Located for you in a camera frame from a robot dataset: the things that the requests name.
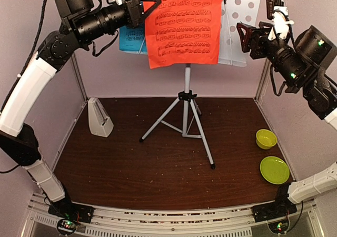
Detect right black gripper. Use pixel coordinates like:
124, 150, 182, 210
236, 20, 310, 88

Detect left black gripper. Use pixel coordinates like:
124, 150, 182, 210
74, 0, 162, 43

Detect white folding music stand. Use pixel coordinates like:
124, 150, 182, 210
139, 0, 261, 169

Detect blue sheet music page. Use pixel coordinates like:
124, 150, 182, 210
118, 0, 150, 55

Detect red sheet music page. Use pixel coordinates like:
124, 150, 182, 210
145, 0, 223, 69

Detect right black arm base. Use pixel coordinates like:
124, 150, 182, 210
252, 193, 297, 223

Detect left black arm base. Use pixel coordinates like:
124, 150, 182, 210
48, 194, 94, 223

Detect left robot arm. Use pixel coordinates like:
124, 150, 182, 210
1, 0, 161, 218

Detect yellow-green plastic bowl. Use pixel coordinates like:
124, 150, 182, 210
256, 129, 277, 150

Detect white wedge-shaped holder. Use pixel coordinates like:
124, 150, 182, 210
87, 97, 114, 137

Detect yellow-green plastic plate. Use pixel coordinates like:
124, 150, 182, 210
260, 156, 290, 185

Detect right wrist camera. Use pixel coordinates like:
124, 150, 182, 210
266, 0, 294, 41

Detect right aluminium corner post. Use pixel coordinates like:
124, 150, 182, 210
255, 0, 285, 104

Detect aluminium corner post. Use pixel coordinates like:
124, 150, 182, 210
71, 53, 87, 102
255, 0, 285, 104

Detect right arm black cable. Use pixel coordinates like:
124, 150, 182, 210
268, 23, 337, 97

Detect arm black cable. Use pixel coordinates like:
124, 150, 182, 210
268, 23, 337, 97
0, 0, 121, 174

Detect left aluminium corner post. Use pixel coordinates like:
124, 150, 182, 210
71, 53, 87, 102

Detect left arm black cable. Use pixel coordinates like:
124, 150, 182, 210
0, 0, 121, 174

